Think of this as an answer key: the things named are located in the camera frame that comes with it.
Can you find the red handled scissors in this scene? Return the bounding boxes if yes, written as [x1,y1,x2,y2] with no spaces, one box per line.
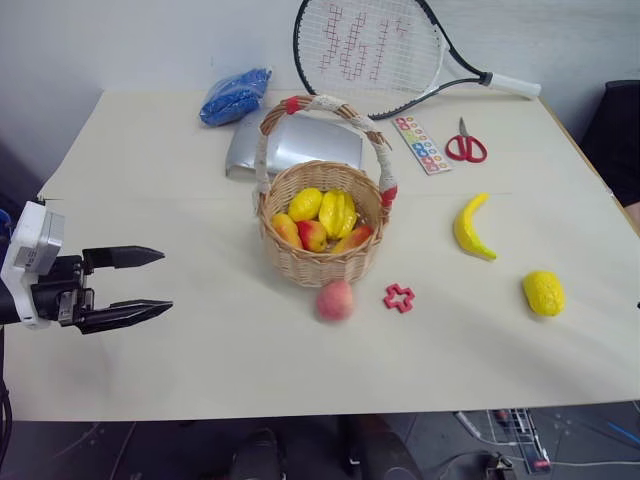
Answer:
[444,116,489,164]

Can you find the black white tennis racket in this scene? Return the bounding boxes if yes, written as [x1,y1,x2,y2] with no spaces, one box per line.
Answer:
[292,0,543,122]

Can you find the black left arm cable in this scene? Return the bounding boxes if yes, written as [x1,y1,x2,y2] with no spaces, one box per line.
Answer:
[0,377,15,480]

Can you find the yellow bumpy lemon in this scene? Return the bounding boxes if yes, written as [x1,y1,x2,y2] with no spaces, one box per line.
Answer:
[522,270,568,317]

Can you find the yellow lemon in basket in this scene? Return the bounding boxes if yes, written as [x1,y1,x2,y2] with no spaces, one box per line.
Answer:
[288,187,324,223]

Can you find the wicker basket with handle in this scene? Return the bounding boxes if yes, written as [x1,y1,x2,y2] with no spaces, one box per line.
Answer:
[254,93,400,289]

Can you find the yellow banana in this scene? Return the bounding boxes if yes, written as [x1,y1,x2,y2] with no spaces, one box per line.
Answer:
[452,192,499,262]

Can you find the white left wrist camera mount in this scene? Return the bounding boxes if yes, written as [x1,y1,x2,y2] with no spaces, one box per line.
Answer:
[0,200,67,331]

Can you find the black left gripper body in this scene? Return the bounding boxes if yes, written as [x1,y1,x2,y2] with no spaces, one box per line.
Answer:
[30,255,96,327]

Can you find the silver foil pouch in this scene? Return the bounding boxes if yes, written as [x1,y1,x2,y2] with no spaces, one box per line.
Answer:
[224,112,365,181]

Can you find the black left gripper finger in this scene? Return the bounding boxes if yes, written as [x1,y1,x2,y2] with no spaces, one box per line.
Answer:
[82,245,166,275]
[75,299,174,336]

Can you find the wire rack under table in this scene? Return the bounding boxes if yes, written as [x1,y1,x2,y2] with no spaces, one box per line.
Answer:
[487,407,554,474]

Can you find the red yellow mango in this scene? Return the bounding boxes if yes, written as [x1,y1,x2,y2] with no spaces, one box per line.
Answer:
[270,212,305,251]
[330,224,375,255]
[296,219,329,253]

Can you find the pink peach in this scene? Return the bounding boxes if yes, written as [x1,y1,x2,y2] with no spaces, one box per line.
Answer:
[315,280,355,322]

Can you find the dark rounded robot foot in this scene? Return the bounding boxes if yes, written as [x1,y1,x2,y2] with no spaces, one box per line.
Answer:
[229,427,289,480]
[349,414,426,480]

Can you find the yellow star fruit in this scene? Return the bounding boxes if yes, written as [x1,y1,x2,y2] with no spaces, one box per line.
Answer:
[318,189,359,239]

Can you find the red cross-shaped cutter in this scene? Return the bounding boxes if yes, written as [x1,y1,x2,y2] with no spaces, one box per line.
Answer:
[383,283,417,315]

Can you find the black office chair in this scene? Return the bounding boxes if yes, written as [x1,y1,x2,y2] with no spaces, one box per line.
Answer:
[578,79,640,209]

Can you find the colourful sticker sheet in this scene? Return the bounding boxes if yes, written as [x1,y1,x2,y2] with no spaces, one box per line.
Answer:
[392,114,455,177]

